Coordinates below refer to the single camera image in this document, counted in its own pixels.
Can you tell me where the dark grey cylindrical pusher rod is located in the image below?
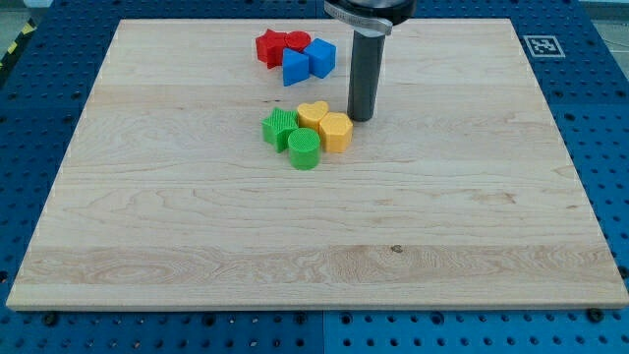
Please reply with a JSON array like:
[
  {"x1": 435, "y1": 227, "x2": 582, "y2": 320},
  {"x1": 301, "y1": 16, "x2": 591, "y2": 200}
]
[{"x1": 346, "y1": 28, "x2": 387, "y2": 123}]

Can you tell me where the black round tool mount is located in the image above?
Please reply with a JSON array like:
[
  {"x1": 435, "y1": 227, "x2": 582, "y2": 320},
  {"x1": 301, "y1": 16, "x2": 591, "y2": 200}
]
[{"x1": 323, "y1": 0, "x2": 417, "y2": 35}]

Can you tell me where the yellow hexagon block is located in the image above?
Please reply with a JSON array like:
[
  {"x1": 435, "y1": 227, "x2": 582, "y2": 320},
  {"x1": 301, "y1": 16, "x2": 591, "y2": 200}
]
[{"x1": 319, "y1": 112, "x2": 353, "y2": 152}]

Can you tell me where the green circle block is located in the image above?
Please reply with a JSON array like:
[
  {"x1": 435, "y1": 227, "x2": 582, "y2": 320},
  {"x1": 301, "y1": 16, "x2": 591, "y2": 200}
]
[{"x1": 288, "y1": 128, "x2": 320, "y2": 170}]

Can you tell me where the red circle block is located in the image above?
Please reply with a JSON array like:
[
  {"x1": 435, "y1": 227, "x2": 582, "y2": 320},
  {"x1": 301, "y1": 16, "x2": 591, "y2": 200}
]
[{"x1": 284, "y1": 30, "x2": 312, "y2": 52}]

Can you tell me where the blue cube block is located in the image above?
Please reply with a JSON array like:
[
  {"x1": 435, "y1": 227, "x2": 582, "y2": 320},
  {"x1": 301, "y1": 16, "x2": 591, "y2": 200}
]
[{"x1": 303, "y1": 38, "x2": 336, "y2": 79}]

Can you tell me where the blue triangle block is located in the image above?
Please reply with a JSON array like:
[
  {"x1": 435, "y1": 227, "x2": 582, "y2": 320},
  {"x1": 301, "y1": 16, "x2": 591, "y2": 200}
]
[{"x1": 282, "y1": 48, "x2": 310, "y2": 87}]

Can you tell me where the red star block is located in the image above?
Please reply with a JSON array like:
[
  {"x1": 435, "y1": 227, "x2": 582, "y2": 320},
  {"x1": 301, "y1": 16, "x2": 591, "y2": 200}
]
[{"x1": 255, "y1": 29, "x2": 287, "y2": 69}]

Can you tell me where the yellow heart block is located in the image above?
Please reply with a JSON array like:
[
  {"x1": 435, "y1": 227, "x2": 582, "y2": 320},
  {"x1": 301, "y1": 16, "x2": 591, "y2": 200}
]
[{"x1": 297, "y1": 100, "x2": 329, "y2": 132}]

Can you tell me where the green star block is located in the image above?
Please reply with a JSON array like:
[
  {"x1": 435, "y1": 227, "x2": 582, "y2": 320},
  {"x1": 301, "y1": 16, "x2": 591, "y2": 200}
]
[{"x1": 261, "y1": 107, "x2": 299, "y2": 152}]

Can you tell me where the white fiducial marker tag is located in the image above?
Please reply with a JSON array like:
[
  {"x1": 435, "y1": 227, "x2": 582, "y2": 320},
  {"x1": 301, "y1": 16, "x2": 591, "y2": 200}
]
[{"x1": 524, "y1": 34, "x2": 565, "y2": 58}]

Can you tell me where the light wooden board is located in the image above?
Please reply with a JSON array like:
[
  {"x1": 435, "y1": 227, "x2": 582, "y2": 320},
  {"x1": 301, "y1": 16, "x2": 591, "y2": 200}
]
[{"x1": 7, "y1": 19, "x2": 628, "y2": 312}]

